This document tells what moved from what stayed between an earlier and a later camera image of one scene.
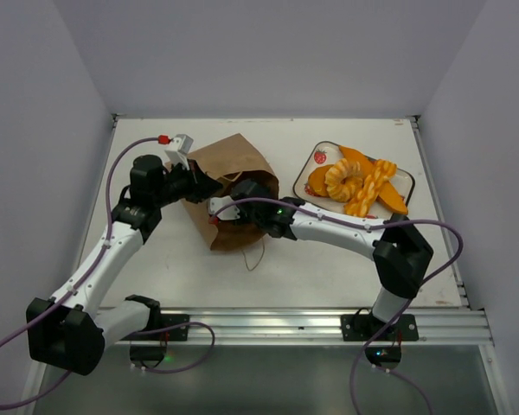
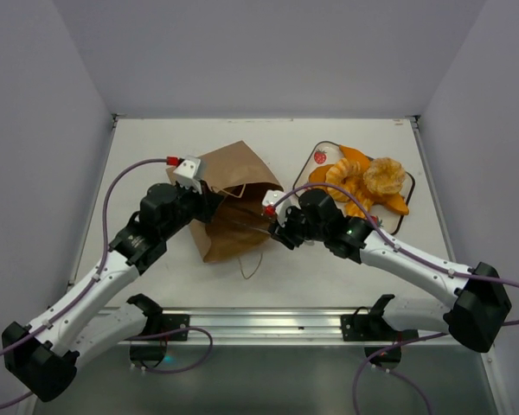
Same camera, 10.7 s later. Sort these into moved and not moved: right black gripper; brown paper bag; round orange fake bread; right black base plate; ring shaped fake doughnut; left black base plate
Moved: brown paper bag; right black gripper
Not moved: round orange fake bread; left black base plate; ring shaped fake doughnut; right black base plate
